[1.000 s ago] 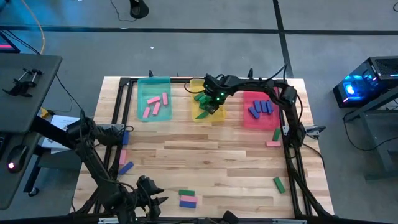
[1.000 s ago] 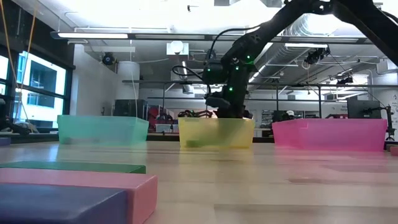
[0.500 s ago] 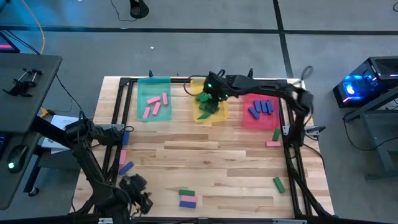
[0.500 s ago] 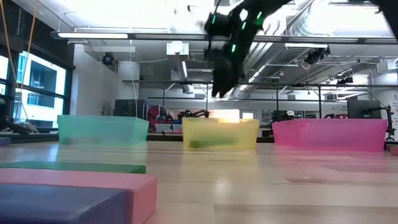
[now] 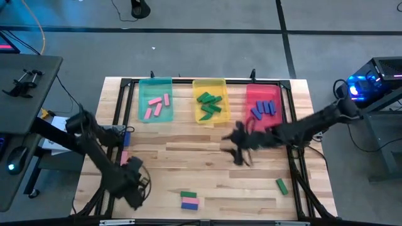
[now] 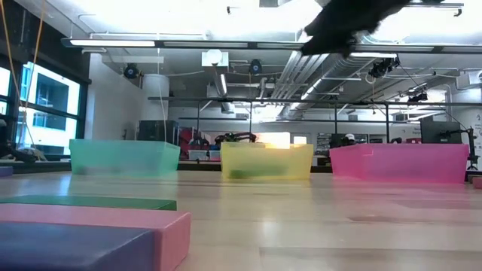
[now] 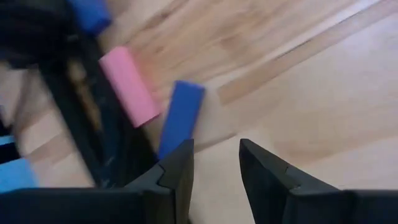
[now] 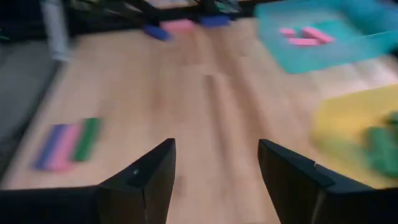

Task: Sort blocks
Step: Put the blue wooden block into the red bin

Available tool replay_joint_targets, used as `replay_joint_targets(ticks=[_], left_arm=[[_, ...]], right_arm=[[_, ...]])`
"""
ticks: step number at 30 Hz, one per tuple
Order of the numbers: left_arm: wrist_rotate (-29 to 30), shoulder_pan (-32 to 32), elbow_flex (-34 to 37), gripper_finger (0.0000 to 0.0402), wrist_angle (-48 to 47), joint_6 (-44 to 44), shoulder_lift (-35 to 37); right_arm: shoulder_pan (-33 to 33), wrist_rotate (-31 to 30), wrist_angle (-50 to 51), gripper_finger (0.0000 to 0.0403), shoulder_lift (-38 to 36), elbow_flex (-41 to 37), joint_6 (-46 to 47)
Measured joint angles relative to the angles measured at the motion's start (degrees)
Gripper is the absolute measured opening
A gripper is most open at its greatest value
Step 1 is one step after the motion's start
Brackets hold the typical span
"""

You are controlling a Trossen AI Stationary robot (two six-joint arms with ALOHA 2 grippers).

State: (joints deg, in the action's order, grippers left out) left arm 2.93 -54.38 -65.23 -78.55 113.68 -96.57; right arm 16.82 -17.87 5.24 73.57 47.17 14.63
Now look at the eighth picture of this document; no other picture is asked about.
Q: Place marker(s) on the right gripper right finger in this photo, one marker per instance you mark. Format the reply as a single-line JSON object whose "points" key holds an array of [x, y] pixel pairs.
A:
{"points": [[298, 193]]}

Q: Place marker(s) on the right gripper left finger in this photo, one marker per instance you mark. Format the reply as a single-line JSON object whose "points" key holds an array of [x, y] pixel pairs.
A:
{"points": [[140, 199]]}

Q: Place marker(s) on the pink wooden block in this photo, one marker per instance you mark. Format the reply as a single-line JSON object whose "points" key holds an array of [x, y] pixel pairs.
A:
{"points": [[63, 149], [178, 25], [287, 32], [318, 35], [303, 41]]}

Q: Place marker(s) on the blue wooden block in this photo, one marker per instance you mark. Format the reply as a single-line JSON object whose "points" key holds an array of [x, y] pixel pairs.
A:
{"points": [[214, 20], [46, 149], [157, 32]]}

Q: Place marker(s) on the yellow translucent plastic bin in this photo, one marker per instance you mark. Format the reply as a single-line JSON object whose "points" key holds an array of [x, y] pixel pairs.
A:
{"points": [[342, 124]]}

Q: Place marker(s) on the teal translucent plastic bin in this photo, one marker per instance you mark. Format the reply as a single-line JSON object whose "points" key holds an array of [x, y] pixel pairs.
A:
{"points": [[326, 59]]}

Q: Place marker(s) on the black aluminium table frame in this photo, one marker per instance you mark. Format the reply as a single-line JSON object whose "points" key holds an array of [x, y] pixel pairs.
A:
{"points": [[102, 21]]}

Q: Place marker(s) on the grey upright post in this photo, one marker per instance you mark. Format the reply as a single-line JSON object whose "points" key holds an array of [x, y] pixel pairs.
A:
{"points": [[56, 31]]}

